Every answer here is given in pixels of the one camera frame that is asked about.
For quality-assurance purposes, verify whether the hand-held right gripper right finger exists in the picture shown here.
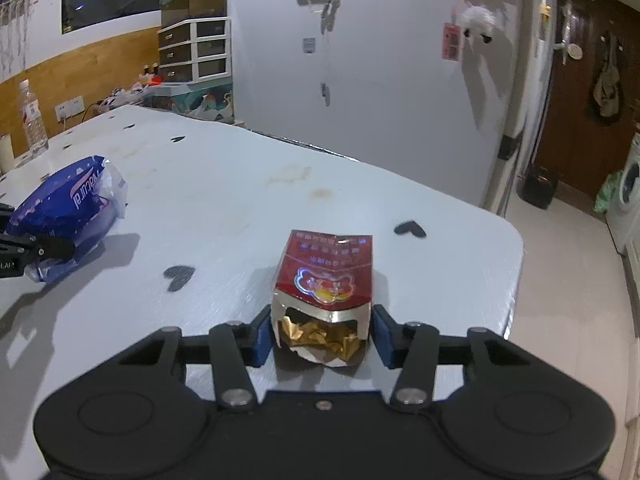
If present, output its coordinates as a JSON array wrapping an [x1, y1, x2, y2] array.
[[371, 305, 546, 413]]

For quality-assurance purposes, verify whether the black square container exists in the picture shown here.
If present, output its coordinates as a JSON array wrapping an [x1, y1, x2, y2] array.
[[517, 164, 558, 209]]

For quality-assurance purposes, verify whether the white wall socket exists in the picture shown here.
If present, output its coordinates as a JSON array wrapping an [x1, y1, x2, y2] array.
[[54, 96, 86, 121]]

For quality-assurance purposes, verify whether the glass tank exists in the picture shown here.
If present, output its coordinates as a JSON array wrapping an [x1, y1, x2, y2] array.
[[160, 0, 228, 26]]

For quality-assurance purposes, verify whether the green bag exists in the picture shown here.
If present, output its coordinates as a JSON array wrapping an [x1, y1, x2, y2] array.
[[592, 172, 623, 216]]

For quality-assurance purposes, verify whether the grey hanging bag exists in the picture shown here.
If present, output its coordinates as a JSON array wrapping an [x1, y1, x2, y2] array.
[[585, 32, 623, 126]]

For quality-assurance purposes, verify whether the clear water bottle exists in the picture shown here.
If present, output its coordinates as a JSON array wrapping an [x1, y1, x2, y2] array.
[[17, 79, 49, 158]]

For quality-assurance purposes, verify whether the white refrigerator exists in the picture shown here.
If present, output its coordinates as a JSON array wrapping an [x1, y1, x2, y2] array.
[[482, 0, 556, 216]]

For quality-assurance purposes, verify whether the brown glass jar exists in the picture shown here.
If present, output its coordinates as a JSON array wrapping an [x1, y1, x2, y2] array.
[[271, 230, 375, 368]]

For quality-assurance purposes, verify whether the white washing machine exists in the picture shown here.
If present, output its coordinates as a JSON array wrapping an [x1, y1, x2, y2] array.
[[605, 132, 640, 256]]

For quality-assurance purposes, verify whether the blue plastic bag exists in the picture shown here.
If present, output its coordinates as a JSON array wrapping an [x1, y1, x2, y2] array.
[[10, 155, 128, 283]]

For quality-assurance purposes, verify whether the brown wooden door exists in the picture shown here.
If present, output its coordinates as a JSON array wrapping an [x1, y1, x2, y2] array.
[[520, 0, 640, 201]]

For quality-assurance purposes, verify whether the white plush sheep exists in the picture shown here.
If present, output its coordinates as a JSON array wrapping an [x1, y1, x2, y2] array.
[[457, 6, 498, 43]]

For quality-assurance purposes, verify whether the teal storage box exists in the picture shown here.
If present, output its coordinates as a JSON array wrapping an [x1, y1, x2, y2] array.
[[142, 82, 236, 123]]

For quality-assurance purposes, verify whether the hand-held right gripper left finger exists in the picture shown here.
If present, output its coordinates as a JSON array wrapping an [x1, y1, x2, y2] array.
[[100, 305, 273, 413]]

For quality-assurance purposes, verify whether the pink hanging tag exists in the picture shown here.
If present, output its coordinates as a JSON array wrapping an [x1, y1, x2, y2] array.
[[441, 22, 461, 62]]

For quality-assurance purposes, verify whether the hanging clear plastic bag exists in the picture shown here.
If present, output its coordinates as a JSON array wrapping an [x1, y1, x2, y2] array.
[[560, 0, 574, 66]]

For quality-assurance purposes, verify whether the white drawer cabinet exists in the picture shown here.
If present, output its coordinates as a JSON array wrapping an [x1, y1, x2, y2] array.
[[157, 17, 233, 86]]

